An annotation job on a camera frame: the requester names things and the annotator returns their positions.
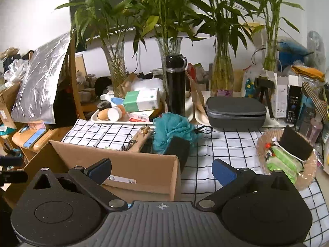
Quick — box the black cord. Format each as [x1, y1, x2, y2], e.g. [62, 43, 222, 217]
[194, 125, 214, 135]

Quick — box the white tube blue label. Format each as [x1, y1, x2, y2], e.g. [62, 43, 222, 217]
[101, 94, 125, 106]

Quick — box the black thermos bottle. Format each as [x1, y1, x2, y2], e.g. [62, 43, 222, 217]
[165, 54, 188, 117]

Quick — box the white black checkered tablecloth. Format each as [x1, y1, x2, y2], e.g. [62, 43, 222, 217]
[62, 120, 329, 247]

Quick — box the lucky bamboo plant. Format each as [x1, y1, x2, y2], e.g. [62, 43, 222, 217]
[244, 0, 314, 57]
[123, 0, 196, 47]
[55, 0, 144, 65]
[180, 0, 265, 57]

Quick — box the black cloth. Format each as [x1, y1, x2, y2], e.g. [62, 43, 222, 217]
[53, 80, 78, 128]

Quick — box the white cylindrical container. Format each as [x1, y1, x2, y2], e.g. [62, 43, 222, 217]
[107, 105, 126, 121]

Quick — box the tan egg-shaped sponge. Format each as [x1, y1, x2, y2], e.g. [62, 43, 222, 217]
[98, 108, 111, 121]

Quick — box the brown paper bag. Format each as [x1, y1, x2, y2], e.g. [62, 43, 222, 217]
[121, 73, 140, 98]
[185, 70, 206, 114]

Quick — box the white carton box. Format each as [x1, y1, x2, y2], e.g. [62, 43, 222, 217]
[266, 70, 288, 119]

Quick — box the black carton box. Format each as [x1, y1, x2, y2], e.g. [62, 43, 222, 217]
[285, 75, 303, 124]

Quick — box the green wipes packet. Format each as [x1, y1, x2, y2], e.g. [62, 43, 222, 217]
[267, 146, 305, 184]

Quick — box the pink bottle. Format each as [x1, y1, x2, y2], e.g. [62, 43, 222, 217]
[307, 117, 323, 144]

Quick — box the pink white box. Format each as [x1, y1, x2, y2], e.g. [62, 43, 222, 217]
[128, 110, 155, 122]

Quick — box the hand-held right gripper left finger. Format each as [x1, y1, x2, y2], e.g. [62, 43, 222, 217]
[26, 158, 129, 213]

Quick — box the blue bag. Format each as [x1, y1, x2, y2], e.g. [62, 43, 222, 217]
[279, 37, 309, 70]

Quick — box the silver plastic bag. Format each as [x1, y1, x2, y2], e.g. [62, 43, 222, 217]
[12, 32, 71, 125]

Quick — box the striped ribbon bag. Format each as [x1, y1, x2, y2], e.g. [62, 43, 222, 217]
[302, 82, 329, 124]

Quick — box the brown cardboard box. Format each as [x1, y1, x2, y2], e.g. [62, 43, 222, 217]
[4, 140, 182, 206]

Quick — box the teal bath pouf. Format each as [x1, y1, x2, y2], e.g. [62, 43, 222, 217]
[153, 113, 197, 155]

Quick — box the glass vase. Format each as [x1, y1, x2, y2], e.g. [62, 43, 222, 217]
[210, 35, 234, 97]
[104, 42, 127, 98]
[262, 44, 279, 71]
[155, 37, 183, 83]

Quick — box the yellow cloth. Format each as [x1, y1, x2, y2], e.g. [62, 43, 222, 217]
[292, 65, 326, 83]

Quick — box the white printed bag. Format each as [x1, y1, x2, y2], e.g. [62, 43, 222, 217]
[242, 65, 265, 99]

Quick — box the wooden chair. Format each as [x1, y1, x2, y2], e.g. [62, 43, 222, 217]
[12, 31, 86, 160]

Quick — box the brown shipping carton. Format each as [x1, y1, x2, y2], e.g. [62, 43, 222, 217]
[0, 82, 21, 129]

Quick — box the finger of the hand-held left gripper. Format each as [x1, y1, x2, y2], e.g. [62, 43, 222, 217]
[0, 171, 28, 187]
[0, 156, 24, 167]

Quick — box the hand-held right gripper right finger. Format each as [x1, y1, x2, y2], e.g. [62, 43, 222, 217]
[197, 159, 300, 213]

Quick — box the white plastic bag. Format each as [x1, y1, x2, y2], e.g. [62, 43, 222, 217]
[131, 78, 165, 93]

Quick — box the blue smartphone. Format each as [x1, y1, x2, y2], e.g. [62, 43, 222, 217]
[23, 129, 48, 148]

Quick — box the black sponge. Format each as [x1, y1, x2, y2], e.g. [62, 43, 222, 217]
[279, 126, 314, 161]
[166, 136, 191, 174]

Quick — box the grey hard case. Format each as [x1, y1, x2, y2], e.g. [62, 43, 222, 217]
[205, 96, 268, 132]

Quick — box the green white tissue box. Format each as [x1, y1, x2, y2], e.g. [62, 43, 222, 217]
[123, 87, 160, 112]

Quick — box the black cap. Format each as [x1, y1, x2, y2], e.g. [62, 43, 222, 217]
[95, 77, 112, 96]

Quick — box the small black tripod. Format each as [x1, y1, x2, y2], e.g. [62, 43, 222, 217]
[253, 76, 275, 119]

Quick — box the beige drawstring bag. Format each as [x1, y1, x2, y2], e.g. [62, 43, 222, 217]
[123, 127, 155, 153]

